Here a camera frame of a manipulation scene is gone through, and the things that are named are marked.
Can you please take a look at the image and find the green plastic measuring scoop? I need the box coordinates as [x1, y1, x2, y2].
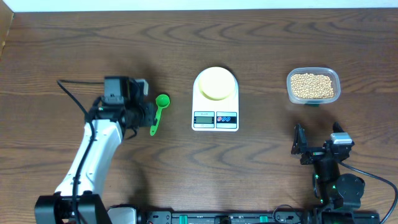
[150, 94, 170, 136]

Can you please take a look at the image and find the clear container of soybeans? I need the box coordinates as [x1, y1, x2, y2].
[286, 67, 341, 105]

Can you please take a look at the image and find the yellow plastic bowl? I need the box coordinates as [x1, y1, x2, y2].
[198, 67, 236, 101]

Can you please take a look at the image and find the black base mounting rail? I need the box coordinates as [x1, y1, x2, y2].
[107, 203, 382, 224]

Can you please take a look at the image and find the white digital kitchen scale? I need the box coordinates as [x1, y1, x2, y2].
[192, 73, 239, 132]

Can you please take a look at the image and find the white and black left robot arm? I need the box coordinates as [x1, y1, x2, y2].
[34, 77, 155, 223]

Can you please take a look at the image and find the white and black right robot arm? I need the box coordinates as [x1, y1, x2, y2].
[291, 122, 365, 223]

